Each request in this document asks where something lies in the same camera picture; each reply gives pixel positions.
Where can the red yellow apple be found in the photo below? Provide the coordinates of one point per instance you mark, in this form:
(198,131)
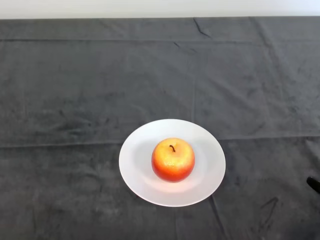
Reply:
(173,162)

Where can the black table cloth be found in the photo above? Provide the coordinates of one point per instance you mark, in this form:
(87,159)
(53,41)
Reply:
(160,75)

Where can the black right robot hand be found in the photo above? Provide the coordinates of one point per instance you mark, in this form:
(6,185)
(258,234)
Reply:
(314,184)

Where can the white round plate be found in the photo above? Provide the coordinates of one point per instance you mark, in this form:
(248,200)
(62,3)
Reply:
(140,170)

